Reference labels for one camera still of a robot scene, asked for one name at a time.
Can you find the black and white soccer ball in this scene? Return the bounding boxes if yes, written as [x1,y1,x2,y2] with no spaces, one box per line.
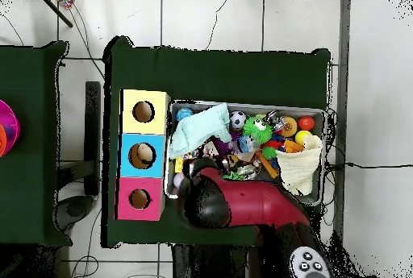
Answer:
[228,110,248,130]

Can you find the small green spiky ball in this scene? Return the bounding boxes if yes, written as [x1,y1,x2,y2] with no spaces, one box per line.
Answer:
[222,170,247,181]

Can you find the pink bowl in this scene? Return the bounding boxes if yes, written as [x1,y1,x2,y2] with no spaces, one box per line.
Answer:
[0,98,21,159]

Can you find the thin black floor cable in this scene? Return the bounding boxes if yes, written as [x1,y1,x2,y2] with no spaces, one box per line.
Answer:
[328,160,413,171]

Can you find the white baseball toy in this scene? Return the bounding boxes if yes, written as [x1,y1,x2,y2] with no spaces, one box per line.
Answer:
[173,172,186,190]

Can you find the wooden box with three holes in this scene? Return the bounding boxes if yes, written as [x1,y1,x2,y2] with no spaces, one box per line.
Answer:
[114,89,171,222]

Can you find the large green spiky eyed ball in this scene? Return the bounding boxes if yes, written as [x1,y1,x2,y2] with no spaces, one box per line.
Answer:
[242,114,273,145]

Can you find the mint green cloth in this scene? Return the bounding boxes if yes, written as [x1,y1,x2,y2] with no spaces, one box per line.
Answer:
[168,102,232,160]

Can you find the black rod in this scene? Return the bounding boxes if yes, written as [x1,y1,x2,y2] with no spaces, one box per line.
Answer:
[33,0,74,28]

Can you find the dark green side tablecloth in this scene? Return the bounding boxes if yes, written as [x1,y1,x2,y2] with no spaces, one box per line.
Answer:
[0,40,73,247]

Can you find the cream knitted cloth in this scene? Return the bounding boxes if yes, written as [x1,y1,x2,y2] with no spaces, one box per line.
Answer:
[275,134,323,197]

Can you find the shallow mesh bin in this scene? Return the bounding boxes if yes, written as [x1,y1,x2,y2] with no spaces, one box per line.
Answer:
[165,98,327,208]

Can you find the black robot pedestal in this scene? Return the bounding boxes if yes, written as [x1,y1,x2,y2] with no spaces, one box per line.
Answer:
[170,243,259,278]

